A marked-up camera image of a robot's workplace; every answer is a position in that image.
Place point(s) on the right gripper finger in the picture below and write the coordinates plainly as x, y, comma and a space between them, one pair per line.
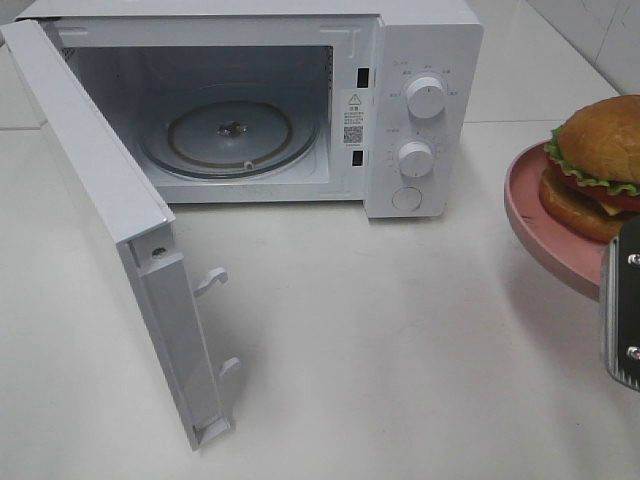
619, 306

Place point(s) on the pink round plate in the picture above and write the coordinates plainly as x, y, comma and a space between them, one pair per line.
573, 259

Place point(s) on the burger with lettuce and tomato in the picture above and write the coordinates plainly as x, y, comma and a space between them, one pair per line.
591, 182

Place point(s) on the white timer knob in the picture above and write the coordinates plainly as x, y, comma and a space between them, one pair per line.
415, 159

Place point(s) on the white microwave door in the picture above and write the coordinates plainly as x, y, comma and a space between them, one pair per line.
129, 224

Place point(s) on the upper white power knob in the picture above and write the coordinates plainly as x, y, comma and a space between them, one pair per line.
425, 96

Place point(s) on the white microwave oven body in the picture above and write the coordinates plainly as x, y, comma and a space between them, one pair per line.
138, 60

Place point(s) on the white warning label sticker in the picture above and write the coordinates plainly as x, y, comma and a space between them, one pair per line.
354, 108

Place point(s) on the glass microwave turntable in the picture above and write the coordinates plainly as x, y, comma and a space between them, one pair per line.
229, 139

